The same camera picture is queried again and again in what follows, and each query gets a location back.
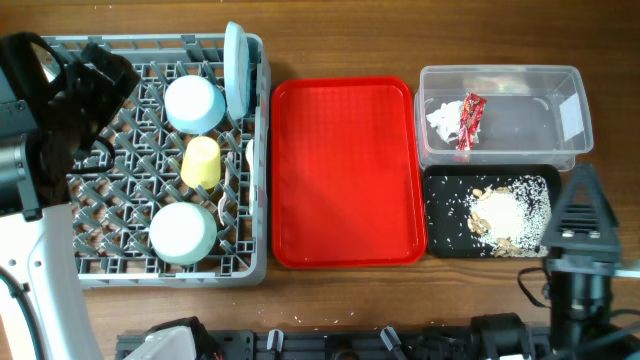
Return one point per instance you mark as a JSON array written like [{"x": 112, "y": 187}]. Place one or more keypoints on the red plastic tray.
[{"x": 346, "y": 183}]

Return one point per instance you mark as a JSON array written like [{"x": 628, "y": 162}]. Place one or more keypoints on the white plastic fork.
[{"x": 228, "y": 161}]

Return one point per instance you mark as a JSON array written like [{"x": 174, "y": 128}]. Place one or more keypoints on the yellow plastic cup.
[{"x": 201, "y": 165}]

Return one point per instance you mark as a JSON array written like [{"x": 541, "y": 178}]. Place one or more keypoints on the black plastic tray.
[{"x": 447, "y": 191}]

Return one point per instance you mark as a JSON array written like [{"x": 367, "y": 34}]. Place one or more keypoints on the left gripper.
[{"x": 78, "y": 76}]

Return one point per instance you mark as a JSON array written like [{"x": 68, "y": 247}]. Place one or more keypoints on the green small bowl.
[{"x": 182, "y": 233}]

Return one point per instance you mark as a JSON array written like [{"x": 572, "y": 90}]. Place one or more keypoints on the red snack wrapper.
[{"x": 471, "y": 114}]

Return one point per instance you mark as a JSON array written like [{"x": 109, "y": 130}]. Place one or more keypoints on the grey dishwasher rack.
[{"x": 135, "y": 170}]

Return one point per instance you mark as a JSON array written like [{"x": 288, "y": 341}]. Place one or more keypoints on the clear plastic bin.
[{"x": 534, "y": 114}]

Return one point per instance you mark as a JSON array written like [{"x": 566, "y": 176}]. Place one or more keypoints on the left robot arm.
[{"x": 43, "y": 307}]

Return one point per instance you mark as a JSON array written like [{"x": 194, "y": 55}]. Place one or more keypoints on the light blue plate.
[{"x": 236, "y": 70}]

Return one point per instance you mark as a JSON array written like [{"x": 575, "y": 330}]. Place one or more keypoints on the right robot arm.
[{"x": 578, "y": 296}]

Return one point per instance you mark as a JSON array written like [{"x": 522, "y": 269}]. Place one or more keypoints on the light blue bowl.
[{"x": 193, "y": 105}]

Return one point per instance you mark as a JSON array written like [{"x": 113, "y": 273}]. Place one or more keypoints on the white plastic spoon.
[{"x": 249, "y": 157}]

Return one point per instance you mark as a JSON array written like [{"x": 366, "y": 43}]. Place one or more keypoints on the white tissue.
[{"x": 446, "y": 120}]

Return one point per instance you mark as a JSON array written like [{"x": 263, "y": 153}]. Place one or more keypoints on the rice and nut leftovers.
[{"x": 511, "y": 219}]

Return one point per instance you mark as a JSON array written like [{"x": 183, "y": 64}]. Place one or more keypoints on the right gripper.
[{"x": 565, "y": 248}]

